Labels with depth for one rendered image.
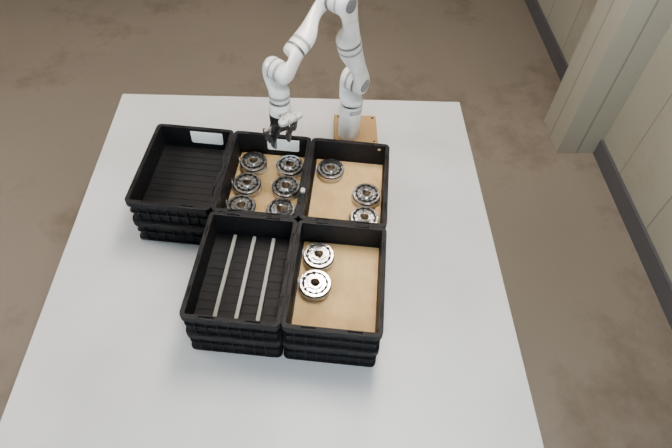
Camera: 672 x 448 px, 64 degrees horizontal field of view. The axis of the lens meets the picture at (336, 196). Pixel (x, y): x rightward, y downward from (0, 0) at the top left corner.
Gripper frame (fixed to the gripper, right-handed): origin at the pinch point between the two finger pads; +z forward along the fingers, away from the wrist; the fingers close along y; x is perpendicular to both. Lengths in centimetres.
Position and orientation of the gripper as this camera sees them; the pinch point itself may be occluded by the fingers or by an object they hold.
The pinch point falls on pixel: (281, 141)
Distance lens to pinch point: 197.8
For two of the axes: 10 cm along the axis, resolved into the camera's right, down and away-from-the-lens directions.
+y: -7.8, 4.6, -4.3
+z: -0.4, 6.5, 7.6
